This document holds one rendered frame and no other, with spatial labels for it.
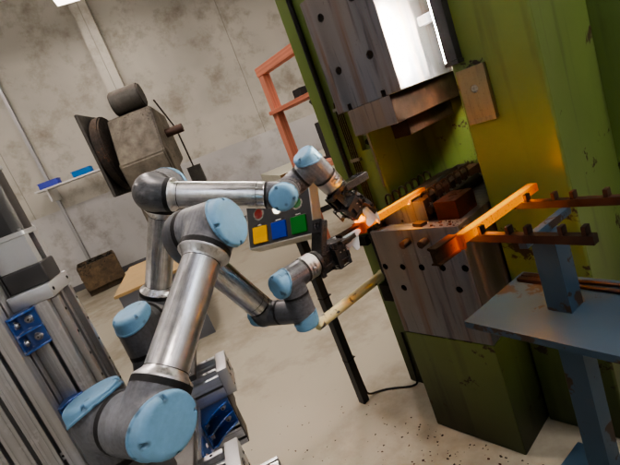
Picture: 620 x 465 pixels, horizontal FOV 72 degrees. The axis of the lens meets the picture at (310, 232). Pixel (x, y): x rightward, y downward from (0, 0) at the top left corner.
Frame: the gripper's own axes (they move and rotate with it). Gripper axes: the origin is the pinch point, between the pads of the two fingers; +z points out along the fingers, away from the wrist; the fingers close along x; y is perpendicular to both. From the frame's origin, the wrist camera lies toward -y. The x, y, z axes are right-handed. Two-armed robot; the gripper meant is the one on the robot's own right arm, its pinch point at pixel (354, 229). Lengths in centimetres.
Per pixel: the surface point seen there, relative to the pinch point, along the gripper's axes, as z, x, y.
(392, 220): 27.1, -8.1, 7.6
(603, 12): 85, 53, -36
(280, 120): 224, -300, -57
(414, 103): 38.5, 8.0, -29.9
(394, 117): 26.8, 7.1, -28.2
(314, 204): 19.8, -39.9, -5.2
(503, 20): 41, 42, -43
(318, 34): 27, -13, -64
